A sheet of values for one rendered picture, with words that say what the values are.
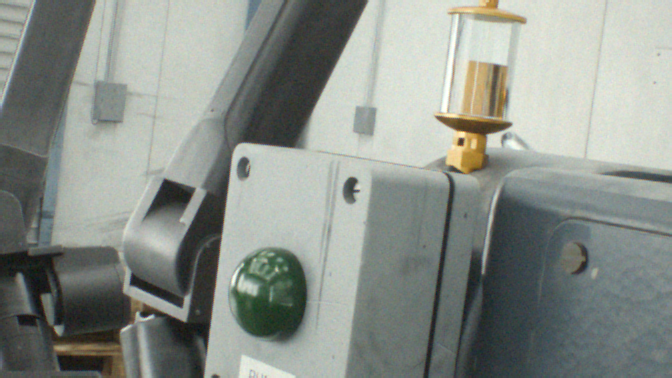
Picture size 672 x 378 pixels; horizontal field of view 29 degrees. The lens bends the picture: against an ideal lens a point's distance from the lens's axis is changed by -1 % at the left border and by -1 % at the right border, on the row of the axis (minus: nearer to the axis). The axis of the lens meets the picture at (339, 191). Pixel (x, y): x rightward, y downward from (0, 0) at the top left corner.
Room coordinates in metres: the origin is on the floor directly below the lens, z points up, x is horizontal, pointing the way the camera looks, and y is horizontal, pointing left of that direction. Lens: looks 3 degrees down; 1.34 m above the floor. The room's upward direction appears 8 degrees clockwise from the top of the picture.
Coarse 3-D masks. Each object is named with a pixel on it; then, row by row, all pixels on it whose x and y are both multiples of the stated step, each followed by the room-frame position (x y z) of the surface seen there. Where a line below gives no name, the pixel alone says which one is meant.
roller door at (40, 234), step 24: (0, 0) 8.11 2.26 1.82; (24, 0) 8.22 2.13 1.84; (0, 24) 8.13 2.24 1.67; (0, 48) 8.14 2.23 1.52; (0, 72) 8.16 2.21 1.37; (0, 96) 8.17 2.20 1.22; (48, 168) 8.36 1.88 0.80; (48, 192) 8.37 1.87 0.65; (48, 216) 8.38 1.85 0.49; (48, 240) 8.39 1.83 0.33
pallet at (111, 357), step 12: (48, 324) 6.47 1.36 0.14; (72, 336) 6.26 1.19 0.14; (84, 336) 6.30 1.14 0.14; (96, 336) 6.34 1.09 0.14; (108, 336) 6.38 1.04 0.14; (60, 360) 6.25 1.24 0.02; (72, 360) 6.29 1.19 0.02; (84, 360) 6.32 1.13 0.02; (96, 360) 6.36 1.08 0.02; (108, 360) 6.07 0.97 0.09; (120, 360) 6.06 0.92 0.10; (108, 372) 6.06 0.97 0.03; (120, 372) 6.06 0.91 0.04
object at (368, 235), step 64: (256, 192) 0.42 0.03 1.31; (320, 192) 0.39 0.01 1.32; (384, 192) 0.38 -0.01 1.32; (448, 192) 0.40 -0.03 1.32; (320, 256) 0.39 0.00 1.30; (384, 256) 0.38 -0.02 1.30; (448, 256) 0.40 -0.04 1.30; (320, 320) 0.39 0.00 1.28; (384, 320) 0.38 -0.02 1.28; (448, 320) 0.40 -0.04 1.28
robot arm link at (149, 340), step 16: (144, 320) 0.82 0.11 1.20; (160, 320) 0.81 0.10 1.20; (176, 320) 0.81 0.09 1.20; (128, 336) 0.82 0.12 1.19; (144, 336) 0.81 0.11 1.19; (160, 336) 0.81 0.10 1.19; (176, 336) 0.81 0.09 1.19; (192, 336) 0.82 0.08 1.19; (208, 336) 0.83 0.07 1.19; (128, 352) 0.81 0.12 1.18; (144, 352) 0.81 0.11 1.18; (160, 352) 0.80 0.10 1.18; (176, 352) 0.80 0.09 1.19; (192, 352) 0.81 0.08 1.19; (128, 368) 0.81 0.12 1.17; (144, 368) 0.80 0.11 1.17; (160, 368) 0.80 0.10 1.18; (176, 368) 0.80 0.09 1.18; (192, 368) 0.81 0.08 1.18
